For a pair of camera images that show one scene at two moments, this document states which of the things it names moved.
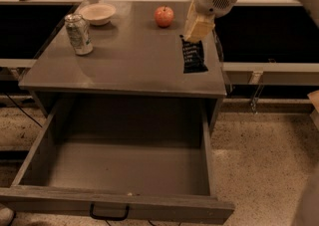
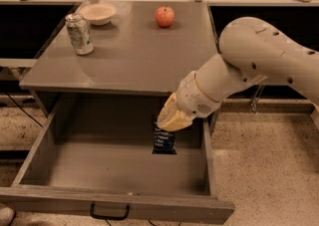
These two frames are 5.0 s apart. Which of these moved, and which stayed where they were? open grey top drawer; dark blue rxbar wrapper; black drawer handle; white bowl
Moved: dark blue rxbar wrapper
Stayed: open grey top drawer; black drawer handle; white bowl
